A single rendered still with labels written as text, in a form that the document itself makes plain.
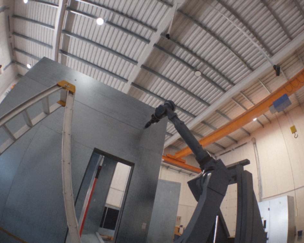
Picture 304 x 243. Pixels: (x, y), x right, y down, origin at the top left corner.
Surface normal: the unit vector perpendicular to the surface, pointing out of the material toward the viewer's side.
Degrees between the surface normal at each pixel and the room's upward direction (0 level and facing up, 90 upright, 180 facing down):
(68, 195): 88
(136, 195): 90
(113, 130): 90
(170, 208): 90
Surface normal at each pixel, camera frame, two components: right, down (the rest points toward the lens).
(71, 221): 0.50, -0.47
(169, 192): 0.13, -0.58
